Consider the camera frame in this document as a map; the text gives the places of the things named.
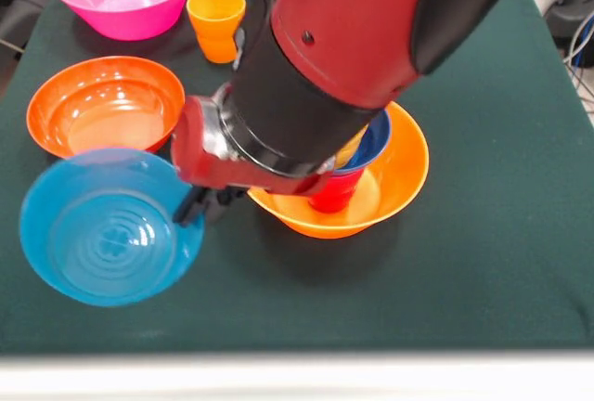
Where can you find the magenta cup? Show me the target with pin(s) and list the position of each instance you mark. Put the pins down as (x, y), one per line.
(334, 192)

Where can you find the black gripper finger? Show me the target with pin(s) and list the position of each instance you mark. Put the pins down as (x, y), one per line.
(223, 203)
(190, 208)

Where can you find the shallow red-orange bowl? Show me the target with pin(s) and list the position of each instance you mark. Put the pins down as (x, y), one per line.
(93, 108)

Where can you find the dark green tablecloth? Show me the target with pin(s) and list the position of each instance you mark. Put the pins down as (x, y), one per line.
(464, 234)

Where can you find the yellow cup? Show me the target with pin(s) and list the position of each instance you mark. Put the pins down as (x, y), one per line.
(350, 148)

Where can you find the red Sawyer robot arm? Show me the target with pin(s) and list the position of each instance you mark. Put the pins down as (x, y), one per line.
(348, 48)

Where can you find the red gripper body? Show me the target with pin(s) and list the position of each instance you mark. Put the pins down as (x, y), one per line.
(209, 169)

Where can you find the dark blue bowl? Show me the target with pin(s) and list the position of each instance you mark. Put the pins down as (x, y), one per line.
(376, 141)

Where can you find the small orange cup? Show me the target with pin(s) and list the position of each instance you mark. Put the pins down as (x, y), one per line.
(213, 25)

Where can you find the light blue bowl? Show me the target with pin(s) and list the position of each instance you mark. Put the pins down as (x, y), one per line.
(107, 234)

